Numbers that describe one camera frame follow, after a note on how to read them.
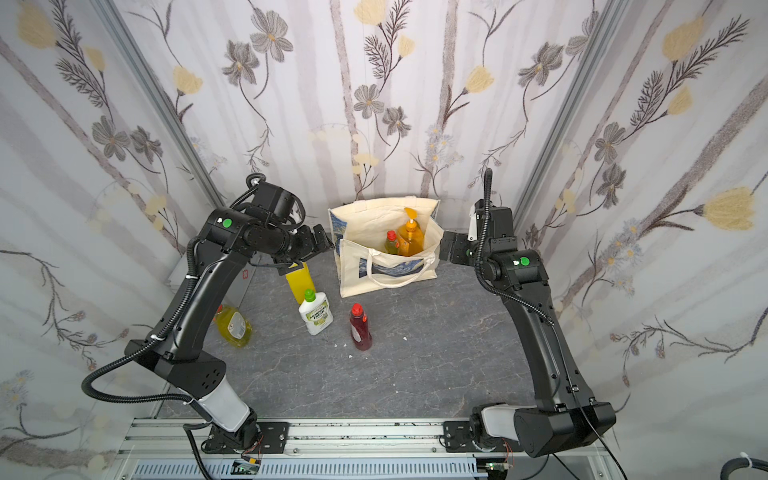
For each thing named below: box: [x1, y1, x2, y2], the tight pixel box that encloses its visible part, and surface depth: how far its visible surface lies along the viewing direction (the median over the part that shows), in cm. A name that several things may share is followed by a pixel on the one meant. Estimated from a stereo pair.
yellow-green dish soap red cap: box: [384, 230, 400, 255], surface depth 98 cm
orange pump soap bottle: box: [398, 207, 423, 257], surface depth 98 cm
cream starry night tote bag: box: [328, 197, 444, 298], surface depth 93 cm
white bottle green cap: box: [298, 288, 334, 336], surface depth 87 cm
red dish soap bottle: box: [350, 303, 372, 351], surface depth 81 cm
